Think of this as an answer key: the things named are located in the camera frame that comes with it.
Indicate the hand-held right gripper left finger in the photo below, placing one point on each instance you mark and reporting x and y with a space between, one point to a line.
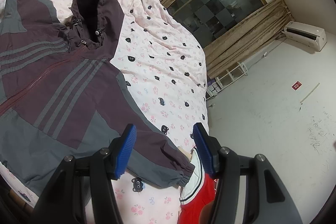
126 153

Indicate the red and white jersey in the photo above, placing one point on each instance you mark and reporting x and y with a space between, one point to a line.
194 200

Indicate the white wall strip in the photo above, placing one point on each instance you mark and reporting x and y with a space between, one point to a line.
309 93

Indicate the pink cat-print duvet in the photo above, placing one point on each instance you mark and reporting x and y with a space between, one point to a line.
157 69

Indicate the white air conditioner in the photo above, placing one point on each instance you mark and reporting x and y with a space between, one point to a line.
307 35

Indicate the purple and grey hooded jacket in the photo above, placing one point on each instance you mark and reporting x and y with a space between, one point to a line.
52 82

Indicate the dark glass window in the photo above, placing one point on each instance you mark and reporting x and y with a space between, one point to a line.
215 3

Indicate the white shelf rack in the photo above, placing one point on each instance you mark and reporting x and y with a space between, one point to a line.
231 75

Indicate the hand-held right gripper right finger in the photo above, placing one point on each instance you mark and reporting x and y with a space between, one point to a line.
204 150

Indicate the stack of small white boxes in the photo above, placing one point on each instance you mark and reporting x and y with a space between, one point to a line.
214 88

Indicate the white wall plug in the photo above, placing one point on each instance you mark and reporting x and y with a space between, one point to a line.
265 54

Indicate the red wall sticker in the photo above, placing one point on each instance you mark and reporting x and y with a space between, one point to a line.
296 85

